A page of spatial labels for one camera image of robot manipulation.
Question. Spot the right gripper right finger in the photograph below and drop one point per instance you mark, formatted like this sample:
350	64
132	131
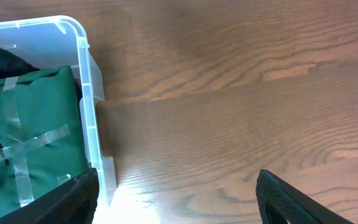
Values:
281	203

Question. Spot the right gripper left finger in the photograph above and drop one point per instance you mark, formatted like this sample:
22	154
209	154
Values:
73	202

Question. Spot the clear plastic storage container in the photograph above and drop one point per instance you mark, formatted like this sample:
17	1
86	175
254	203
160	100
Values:
55	41

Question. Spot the green taped cloth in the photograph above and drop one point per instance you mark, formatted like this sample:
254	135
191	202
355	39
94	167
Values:
39	123

